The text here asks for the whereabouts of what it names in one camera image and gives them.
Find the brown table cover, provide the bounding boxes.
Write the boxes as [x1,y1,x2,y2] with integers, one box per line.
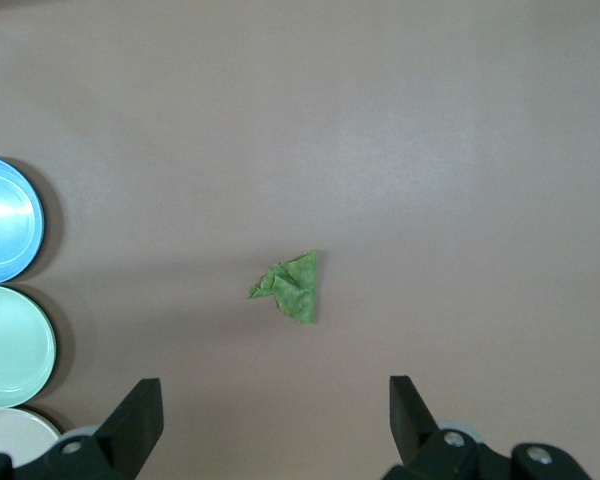
[0,0,600,480]

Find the green lettuce leaf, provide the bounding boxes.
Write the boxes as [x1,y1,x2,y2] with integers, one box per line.
[247,249,319,327]

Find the pale green plate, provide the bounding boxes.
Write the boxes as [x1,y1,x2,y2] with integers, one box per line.
[0,284,58,409]

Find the cream white plate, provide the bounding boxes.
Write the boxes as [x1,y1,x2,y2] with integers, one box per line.
[0,407,64,469]

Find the blue plate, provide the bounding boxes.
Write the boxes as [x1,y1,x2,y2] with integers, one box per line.
[0,154,46,285]

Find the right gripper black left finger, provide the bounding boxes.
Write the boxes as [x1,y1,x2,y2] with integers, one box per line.
[12,378,164,480]

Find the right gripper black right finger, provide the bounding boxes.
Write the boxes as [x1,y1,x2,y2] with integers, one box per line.
[382,375,512,480]

